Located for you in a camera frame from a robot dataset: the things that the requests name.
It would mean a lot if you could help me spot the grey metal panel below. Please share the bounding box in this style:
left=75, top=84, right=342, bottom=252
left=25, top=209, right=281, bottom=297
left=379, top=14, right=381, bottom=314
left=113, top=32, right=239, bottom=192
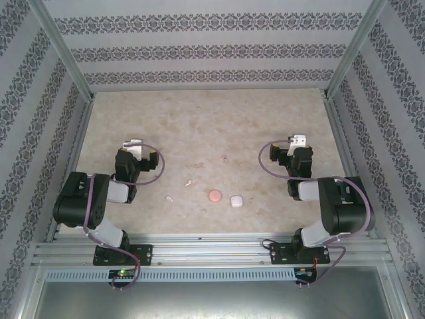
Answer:
left=33, top=265, right=411, bottom=319

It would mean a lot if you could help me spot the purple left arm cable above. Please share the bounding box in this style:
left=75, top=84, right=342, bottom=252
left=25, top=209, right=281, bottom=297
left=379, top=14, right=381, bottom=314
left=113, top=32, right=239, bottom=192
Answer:
left=82, top=144, right=166, bottom=290

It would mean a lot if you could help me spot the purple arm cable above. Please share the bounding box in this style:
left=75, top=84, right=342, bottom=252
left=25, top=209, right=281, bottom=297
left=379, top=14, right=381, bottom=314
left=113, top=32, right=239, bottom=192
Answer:
left=259, top=139, right=372, bottom=287
left=82, top=144, right=166, bottom=290

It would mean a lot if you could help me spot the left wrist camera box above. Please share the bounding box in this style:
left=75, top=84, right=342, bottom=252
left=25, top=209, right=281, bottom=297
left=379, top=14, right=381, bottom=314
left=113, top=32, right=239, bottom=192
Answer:
left=122, top=139, right=144, bottom=160

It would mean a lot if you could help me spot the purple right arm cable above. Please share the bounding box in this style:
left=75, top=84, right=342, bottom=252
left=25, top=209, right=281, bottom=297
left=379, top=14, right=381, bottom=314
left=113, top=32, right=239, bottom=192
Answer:
left=259, top=139, right=372, bottom=287

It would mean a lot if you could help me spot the aluminium side rail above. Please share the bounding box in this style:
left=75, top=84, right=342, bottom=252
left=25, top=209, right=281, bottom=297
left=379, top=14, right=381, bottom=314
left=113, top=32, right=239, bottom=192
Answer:
left=44, top=99, right=96, bottom=243
left=323, top=96, right=375, bottom=239

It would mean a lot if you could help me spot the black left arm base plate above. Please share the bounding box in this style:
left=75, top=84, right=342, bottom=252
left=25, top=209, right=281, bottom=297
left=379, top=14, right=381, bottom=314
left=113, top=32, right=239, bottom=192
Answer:
left=92, top=244, right=153, bottom=266

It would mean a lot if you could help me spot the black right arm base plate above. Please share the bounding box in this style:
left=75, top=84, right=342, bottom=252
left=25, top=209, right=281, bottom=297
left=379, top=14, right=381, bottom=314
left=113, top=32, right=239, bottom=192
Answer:
left=269, top=242, right=331, bottom=266

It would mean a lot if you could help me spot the aluminium mounting rail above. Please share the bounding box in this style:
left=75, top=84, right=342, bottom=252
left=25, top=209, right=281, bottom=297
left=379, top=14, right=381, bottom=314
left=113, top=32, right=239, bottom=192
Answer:
left=31, top=232, right=389, bottom=266

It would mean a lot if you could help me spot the aluminium frame post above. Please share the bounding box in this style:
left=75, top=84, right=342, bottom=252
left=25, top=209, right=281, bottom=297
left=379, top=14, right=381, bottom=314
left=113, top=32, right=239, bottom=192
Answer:
left=26, top=0, right=97, bottom=102
left=323, top=0, right=388, bottom=99

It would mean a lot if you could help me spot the grey slotted cable duct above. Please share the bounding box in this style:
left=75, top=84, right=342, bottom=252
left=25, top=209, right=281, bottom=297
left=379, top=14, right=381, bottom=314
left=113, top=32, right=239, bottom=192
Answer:
left=44, top=268, right=296, bottom=282

